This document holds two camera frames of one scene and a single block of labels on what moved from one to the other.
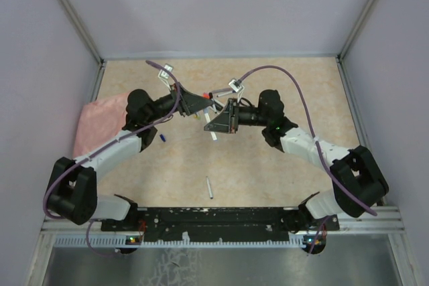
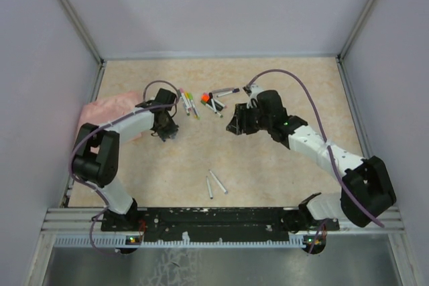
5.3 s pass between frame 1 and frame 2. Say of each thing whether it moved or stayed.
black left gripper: moved
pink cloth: stayed
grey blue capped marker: moved
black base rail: stayed
